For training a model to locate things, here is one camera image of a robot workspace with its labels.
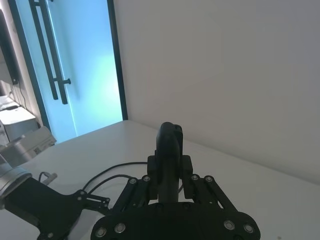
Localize black door handle bar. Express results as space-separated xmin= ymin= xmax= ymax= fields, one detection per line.
xmin=39 ymin=0 xmax=72 ymax=106
xmin=29 ymin=0 xmax=60 ymax=101

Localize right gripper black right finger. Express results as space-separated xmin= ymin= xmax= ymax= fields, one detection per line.
xmin=180 ymin=154 xmax=239 ymax=215

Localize thin cable with silver plug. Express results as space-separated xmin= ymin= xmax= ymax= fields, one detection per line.
xmin=38 ymin=171 xmax=59 ymax=186

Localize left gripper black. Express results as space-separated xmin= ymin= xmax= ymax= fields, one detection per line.
xmin=4 ymin=176 xmax=112 ymax=240

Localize white box with label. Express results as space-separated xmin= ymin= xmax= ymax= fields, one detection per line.
xmin=4 ymin=125 xmax=57 ymax=161

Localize dark wall screen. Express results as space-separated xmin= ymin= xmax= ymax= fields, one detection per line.
xmin=0 ymin=9 xmax=21 ymax=85

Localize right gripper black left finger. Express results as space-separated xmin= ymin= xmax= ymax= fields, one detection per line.
xmin=109 ymin=154 xmax=164 ymax=217

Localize thin dark hanging cable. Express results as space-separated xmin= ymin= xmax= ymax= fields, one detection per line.
xmin=15 ymin=79 xmax=30 ymax=112

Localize glass door with dark frame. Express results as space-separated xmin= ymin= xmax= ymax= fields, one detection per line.
xmin=9 ymin=0 xmax=130 ymax=145

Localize white printer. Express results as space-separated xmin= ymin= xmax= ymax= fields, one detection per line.
xmin=0 ymin=108 xmax=39 ymax=144

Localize thin black tool cord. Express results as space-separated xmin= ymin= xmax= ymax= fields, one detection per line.
xmin=82 ymin=161 xmax=149 ymax=195

